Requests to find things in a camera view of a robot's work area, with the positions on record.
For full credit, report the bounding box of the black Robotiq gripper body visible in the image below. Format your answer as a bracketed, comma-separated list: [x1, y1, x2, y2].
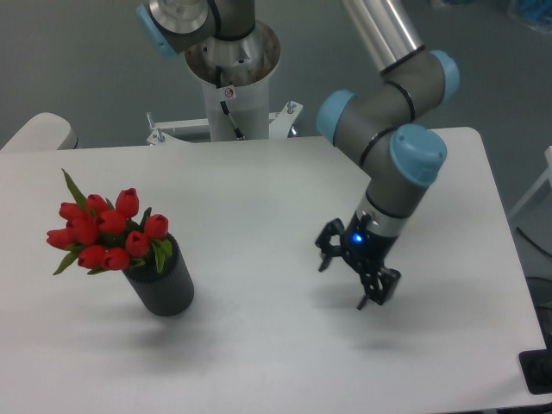
[341, 214, 396, 276]

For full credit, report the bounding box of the white chair armrest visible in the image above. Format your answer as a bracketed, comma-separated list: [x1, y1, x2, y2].
[1, 112, 79, 154]

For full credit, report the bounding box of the blue clear plastic bag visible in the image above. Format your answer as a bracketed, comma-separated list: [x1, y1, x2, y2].
[507, 0, 551, 35]

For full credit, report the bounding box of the white metal base frame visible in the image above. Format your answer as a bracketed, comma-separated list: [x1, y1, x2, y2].
[145, 99, 304, 147]

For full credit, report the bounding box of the dark grey ribbed vase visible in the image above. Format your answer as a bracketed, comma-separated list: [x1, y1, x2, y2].
[123, 234, 194, 317]

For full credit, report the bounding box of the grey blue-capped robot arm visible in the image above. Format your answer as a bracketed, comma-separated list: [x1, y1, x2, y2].
[136, 1, 460, 304]

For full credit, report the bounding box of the white side table frame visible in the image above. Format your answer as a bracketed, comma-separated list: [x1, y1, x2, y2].
[506, 147, 551, 222]

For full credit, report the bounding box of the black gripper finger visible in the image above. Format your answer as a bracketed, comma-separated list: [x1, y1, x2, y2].
[315, 218, 345, 273]
[356, 266, 401, 311]

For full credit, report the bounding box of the black floor cable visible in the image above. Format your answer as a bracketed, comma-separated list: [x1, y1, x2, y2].
[516, 227, 552, 256]

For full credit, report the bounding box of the black device at table edge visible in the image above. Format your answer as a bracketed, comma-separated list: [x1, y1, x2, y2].
[518, 349, 551, 395]

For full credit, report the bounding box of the black pedestal cable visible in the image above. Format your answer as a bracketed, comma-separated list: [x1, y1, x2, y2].
[214, 65, 247, 141]

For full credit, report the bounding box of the red tulip bouquet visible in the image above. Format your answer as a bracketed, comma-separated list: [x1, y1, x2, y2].
[47, 172, 177, 275]

